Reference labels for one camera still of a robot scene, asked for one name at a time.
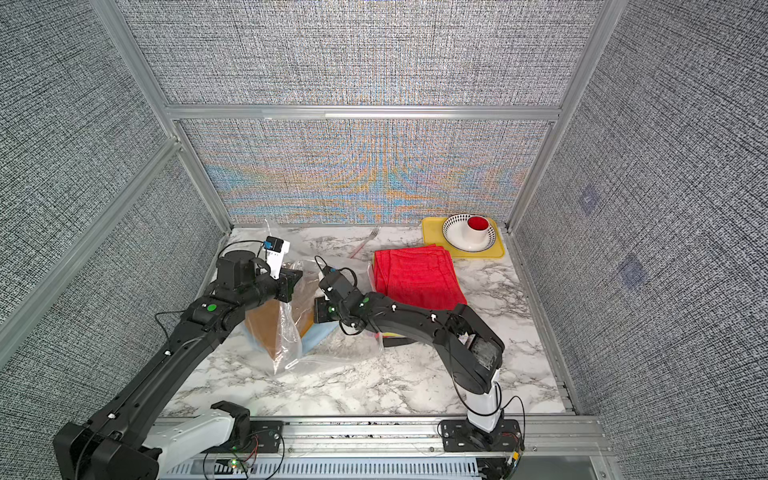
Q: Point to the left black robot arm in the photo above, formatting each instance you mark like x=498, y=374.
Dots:
x=116, y=442

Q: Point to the mustard brown trousers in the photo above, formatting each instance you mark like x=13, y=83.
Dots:
x=299, y=312

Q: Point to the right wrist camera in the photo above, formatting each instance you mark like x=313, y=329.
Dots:
x=330, y=279

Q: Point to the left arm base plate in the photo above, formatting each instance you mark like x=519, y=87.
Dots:
x=264, y=437

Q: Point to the white slotted cable duct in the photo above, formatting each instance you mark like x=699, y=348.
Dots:
x=327, y=468

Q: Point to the red textured garment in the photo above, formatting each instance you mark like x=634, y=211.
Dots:
x=421, y=277

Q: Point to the white cup red inside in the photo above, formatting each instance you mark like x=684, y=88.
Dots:
x=476, y=230

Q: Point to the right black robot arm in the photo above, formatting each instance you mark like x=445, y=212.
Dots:
x=470, y=350

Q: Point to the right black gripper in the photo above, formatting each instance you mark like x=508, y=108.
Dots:
x=319, y=309

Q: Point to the clear plastic vacuum bag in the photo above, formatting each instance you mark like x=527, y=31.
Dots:
x=342, y=348

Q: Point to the black trousers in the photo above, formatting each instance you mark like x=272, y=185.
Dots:
x=391, y=342

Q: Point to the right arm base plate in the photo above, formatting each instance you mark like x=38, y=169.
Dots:
x=462, y=436

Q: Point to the aluminium front rail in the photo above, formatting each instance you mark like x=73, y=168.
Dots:
x=414, y=436

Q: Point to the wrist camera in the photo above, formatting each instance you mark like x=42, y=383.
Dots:
x=330, y=279
x=275, y=250

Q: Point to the light blue trousers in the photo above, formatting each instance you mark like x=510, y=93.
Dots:
x=287, y=342

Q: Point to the white patterned bowl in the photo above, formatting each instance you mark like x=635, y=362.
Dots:
x=453, y=228

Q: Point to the yellow plastic tray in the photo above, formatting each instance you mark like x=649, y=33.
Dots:
x=432, y=236

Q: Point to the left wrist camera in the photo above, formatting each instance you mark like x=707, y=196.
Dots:
x=275, y=250

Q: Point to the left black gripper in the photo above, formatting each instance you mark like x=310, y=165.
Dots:
x=287, y=282

